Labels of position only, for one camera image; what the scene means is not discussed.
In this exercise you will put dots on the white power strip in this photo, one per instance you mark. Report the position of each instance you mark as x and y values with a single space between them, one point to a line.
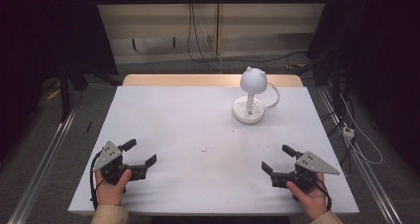
348 133

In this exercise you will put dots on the white mushroom table lamp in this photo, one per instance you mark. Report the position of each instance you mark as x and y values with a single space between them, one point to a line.
253 80

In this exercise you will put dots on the person's left hand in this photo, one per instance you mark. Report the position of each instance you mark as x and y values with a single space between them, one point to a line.
110 193

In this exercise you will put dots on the person's right hand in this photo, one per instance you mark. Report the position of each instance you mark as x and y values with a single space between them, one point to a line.
313 202

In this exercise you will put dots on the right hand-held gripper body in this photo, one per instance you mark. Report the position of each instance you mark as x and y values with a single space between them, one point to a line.
312 164

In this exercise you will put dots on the black curtain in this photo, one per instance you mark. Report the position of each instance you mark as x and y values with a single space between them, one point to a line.
43 35
376 45

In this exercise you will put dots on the white table mat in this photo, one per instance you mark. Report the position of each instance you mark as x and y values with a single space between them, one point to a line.
185 125

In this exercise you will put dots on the wooden table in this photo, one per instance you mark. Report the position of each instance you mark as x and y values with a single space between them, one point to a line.
185 80

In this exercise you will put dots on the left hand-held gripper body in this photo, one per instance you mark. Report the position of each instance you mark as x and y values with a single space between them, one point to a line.
110 158

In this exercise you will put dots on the black metal stand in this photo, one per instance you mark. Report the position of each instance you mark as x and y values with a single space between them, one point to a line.
65 95

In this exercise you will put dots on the aluminium floor rail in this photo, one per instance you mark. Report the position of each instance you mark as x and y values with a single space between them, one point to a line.
43 166
360 158

